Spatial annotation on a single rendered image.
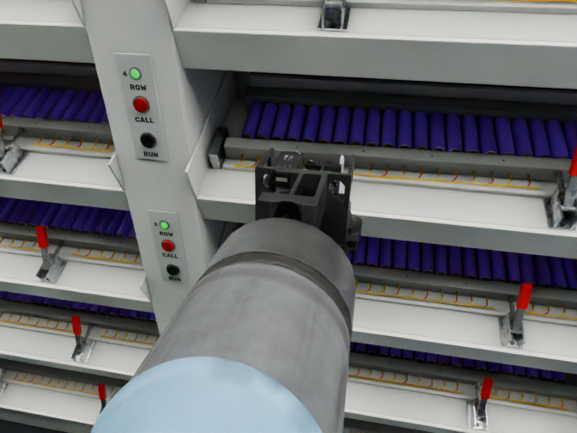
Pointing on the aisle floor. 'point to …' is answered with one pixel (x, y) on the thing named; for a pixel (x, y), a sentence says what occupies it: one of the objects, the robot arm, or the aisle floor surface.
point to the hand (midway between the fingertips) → (319, 193)
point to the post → (171, 180)
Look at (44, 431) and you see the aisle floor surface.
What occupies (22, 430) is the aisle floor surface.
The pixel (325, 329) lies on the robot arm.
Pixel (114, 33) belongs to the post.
